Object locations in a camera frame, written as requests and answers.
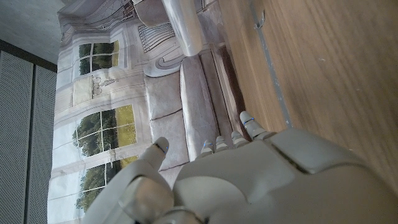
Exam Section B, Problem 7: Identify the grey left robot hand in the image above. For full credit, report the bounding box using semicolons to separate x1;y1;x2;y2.
79;111;398;224

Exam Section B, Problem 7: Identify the clear plastic wrap roll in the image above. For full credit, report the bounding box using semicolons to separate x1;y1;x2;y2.
161;0;203;57

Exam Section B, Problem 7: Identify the printed living room backdrop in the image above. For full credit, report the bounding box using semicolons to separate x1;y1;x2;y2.
46;0;249;224

